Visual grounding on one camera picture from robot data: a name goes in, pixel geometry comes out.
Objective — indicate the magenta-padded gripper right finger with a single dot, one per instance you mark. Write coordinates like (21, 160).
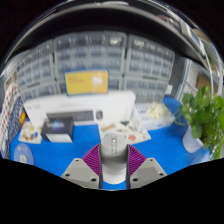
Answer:
(148, 170)

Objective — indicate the grey computer mouse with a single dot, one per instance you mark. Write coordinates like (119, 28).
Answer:
(113, 163)

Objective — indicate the red blue checkered cloth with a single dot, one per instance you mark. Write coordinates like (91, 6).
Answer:
(7, 113)

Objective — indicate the navy polka dot cloth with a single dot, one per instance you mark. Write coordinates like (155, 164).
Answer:
(15, 126)

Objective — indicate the small dark blue box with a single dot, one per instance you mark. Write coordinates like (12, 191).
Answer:
(56, 130)

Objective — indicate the round blue printed mouse pad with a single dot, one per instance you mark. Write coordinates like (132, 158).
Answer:
(24, 154)

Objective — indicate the green leafy plant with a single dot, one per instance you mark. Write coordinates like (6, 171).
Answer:
(203, 113)

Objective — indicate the white keyboard packaging box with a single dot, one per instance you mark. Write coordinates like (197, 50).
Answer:
(110, 101)

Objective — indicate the yellow plastic object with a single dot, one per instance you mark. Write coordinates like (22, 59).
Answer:
(22, 117)

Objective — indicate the cartoon sticker sheet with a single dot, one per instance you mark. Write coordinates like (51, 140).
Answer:
(136, 133)

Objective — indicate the yellow and blue box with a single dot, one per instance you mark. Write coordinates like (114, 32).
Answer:
(86, 82)

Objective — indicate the white disposable glove box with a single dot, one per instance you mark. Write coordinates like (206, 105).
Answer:
(151, 120)

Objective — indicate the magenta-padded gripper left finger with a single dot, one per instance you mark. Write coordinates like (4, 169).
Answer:
(80, 171)

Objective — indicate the white plant pot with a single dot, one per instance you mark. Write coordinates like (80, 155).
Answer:
(191, 141)

